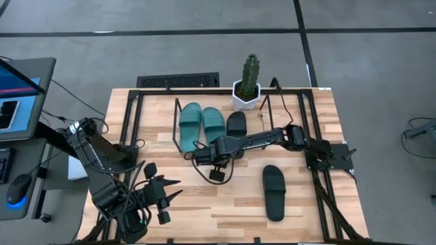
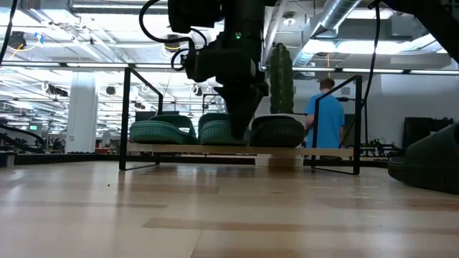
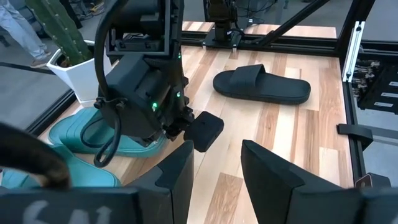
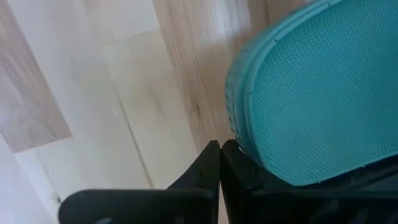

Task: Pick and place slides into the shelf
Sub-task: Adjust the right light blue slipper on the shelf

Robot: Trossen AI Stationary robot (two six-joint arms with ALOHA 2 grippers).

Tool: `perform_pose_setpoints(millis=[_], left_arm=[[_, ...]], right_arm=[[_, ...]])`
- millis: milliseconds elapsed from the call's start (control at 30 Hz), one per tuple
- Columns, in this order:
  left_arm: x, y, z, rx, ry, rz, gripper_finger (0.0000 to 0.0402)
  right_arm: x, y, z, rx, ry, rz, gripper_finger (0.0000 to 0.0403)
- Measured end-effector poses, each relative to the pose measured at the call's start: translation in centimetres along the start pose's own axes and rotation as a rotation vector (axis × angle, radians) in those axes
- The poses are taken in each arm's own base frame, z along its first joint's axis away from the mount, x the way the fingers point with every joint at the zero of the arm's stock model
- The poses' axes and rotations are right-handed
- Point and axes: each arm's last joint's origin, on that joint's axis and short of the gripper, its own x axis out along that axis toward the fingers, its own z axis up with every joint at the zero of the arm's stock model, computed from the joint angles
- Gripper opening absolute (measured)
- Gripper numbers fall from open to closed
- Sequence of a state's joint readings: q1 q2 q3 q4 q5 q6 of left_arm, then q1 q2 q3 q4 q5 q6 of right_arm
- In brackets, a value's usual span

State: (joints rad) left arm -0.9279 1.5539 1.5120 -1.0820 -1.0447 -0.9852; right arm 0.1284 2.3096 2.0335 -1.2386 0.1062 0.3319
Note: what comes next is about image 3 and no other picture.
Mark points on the person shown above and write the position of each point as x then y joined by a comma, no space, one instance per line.
21,28

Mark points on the green cactus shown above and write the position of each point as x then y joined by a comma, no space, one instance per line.
59,28

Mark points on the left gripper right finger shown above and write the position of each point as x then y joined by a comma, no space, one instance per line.
280,196

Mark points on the green slide sandal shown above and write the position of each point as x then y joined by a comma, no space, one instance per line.
90,174
71,130

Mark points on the black metal table frame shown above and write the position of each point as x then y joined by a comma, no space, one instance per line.
280,45

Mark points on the black frame bracket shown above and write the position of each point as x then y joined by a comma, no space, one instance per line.
356,132
376,181

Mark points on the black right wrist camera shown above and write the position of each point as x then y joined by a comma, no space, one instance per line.
203,130

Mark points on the black electronics box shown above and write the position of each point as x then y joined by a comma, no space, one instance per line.
382,90

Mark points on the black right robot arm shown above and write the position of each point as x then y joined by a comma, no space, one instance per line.
136,9

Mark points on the white hexagonal plant pot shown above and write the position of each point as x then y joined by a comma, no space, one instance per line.
81,84

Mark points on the silver aluminium rail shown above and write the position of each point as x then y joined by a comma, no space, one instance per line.
353,53

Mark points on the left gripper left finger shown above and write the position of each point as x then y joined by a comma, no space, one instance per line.
174,186

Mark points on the black slide sandal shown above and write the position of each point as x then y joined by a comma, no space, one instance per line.
264,88

